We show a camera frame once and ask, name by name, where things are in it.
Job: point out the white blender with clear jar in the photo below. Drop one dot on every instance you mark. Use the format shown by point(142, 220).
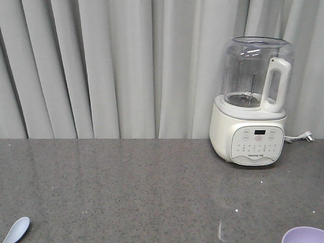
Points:
point(248, 117)

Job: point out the light blue plastic spoon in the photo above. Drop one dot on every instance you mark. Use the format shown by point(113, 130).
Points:
point(17, 230)

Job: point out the grey pleated curtain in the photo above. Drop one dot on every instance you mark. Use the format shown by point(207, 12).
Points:
point(143, 69)

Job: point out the purple plastic bowl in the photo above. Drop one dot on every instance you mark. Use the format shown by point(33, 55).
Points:
point(303, 234)

